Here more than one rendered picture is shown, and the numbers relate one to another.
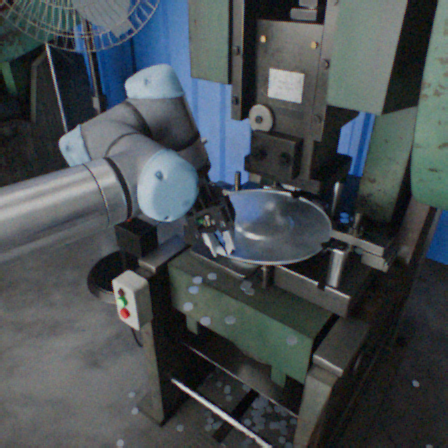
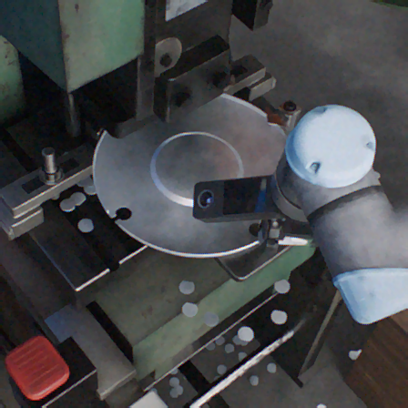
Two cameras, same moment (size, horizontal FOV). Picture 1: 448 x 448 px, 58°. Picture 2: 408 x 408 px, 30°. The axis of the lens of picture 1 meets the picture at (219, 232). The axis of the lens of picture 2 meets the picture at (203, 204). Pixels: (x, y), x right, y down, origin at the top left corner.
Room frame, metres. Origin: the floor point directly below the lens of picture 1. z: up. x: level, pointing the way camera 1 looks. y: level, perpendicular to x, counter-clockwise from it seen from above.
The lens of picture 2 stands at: (0.64, 0.56, 1.64)
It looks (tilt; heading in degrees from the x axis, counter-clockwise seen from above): 55 degrees down; 277
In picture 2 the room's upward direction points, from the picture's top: 8 degrees clockwise
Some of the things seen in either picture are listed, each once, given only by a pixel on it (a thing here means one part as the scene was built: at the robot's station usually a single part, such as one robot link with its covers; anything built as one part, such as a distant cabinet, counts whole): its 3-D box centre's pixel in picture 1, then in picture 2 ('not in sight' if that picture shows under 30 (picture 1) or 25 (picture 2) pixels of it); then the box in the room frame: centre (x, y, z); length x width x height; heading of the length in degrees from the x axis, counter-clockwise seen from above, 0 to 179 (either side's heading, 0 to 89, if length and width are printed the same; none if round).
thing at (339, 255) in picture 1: (337, 264); (285, 125); (0.63, -0.24, 0.75); 0.03 x 0.03 x 0.10; 53
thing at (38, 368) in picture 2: not in sight; (39, 375); (0.85, 0.23, 0.72); 0.07 x 0.06 x 0.08; 143
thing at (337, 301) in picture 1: (287, 236); (142, 157); (0.84, -0.17, 0.67); 0.45 x 0.30 x 0.06; 53
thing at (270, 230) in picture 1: (263, 222); (197, 168); (0.74, -0.10, 0.78); 0.29 x 0.29 x 0.01
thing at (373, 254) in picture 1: (358, 233); (228, 76); (0.73, -0.31, 0.76); 0.17 x 0.06 x 0.10; 53
